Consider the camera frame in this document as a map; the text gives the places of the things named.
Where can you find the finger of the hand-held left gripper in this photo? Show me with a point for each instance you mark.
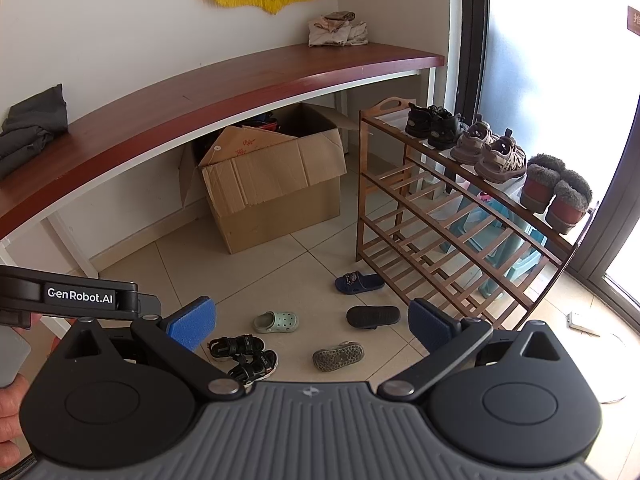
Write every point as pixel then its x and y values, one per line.
pixel 150 305

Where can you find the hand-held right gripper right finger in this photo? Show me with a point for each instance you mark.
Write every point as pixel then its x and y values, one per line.
pixel 430 325

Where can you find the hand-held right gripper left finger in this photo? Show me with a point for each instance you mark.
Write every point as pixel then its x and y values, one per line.
pixel 192 322

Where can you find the wooden shoe rack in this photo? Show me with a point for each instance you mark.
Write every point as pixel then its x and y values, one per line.
pixel 366 200

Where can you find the person's left hand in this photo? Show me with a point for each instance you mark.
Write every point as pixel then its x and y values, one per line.
pixel 10 420

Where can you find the black slide slipper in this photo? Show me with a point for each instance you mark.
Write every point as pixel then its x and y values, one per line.
pixel 375 316

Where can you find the green clog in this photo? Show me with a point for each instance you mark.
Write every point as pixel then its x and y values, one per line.
pixel 275 322

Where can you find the blue slide slipper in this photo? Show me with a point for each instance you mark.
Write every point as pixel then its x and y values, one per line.
pixel 357 284

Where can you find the grey-soled sandal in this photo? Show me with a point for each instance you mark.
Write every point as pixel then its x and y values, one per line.
pixel 337 357

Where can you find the teal plastic stool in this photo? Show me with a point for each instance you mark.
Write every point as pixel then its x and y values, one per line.
pixel 522 260

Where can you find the pink plastic bag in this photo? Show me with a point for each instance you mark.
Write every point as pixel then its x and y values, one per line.
pixel 482 196

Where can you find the cardboard box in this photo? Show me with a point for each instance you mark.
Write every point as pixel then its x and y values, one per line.
pixel 280 200

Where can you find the white flat floor item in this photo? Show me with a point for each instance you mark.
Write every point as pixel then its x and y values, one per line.
pixel 582 323

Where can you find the grey cloth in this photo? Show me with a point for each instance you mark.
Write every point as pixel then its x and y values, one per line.
pixel 30 130

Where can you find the beige sport sandal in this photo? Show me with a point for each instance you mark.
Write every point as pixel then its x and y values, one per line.
pixel 500 160
pixel 472 145

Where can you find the white round floor disc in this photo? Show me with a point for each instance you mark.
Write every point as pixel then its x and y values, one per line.
pixel 617 365

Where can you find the black sneaker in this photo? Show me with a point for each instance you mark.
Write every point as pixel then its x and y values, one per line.
pixel 420 120
pixel 447 132

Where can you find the red-brown wooden desk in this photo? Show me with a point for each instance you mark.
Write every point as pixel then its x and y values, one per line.
pixel 200 105

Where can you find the dark bag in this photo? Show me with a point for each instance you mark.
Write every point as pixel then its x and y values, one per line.
pixel 260 125

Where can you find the folded beige cloth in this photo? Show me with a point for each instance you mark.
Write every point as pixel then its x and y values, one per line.
pixel 335 32

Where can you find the red door sign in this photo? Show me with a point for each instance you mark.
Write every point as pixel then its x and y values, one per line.
pixel 635 21

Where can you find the dark door frame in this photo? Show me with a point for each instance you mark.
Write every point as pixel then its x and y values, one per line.
pixel 472 35

